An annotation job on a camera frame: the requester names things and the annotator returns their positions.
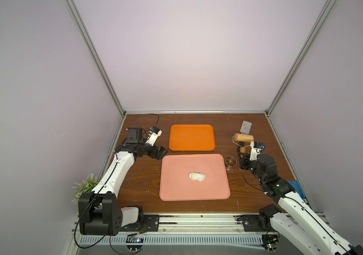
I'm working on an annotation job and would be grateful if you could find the wooden rolling pin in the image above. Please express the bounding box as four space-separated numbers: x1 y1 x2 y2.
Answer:
233 133 254 154

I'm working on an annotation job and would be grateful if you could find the pink silicone mat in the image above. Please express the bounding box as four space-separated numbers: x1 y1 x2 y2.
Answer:
159 154 230 201

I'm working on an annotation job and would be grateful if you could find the white dough lump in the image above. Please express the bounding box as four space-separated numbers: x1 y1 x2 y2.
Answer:
189 172 207 182

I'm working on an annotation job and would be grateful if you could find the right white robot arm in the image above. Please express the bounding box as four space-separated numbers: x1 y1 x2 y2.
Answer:
237 153 363 255

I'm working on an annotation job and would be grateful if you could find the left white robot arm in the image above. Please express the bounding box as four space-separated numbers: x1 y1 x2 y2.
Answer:
78 142 168 236

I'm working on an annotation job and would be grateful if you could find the orange plastic tray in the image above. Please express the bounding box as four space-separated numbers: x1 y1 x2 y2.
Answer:
169 124 216 152

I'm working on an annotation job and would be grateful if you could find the blue dustpan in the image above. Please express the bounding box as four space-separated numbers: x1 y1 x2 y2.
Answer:
289 181 305 200

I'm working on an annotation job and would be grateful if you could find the small green potted plant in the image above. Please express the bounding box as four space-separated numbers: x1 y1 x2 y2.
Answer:
71 173 99 205

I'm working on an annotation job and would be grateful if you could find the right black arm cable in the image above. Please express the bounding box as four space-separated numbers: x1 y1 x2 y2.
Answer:
242 165 265 193

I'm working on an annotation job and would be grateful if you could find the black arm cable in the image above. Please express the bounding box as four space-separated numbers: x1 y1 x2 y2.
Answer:
242 165 265 193
126 114 160 135

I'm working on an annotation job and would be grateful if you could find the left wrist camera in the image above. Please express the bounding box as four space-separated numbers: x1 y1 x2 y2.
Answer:
146 126 162 146

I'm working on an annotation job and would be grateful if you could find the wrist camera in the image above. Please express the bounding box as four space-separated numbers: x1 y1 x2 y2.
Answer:
250 141 265 161
146 126 162 146

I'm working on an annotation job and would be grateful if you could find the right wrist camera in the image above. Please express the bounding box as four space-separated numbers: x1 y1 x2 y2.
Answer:
250 141 265 161

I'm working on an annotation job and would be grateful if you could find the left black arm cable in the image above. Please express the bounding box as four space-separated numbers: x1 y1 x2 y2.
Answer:
126 114 160 135

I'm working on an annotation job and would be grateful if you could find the black handled metal spatula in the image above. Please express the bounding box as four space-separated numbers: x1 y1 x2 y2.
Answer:
240 121 252 135

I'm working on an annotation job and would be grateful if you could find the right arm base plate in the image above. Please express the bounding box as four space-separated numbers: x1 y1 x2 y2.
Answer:
235 214 272 232

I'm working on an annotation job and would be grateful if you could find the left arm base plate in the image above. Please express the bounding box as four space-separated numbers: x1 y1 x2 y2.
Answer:
120 214 160 233

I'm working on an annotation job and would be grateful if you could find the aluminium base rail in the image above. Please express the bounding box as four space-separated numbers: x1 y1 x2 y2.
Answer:
71 212 283 249

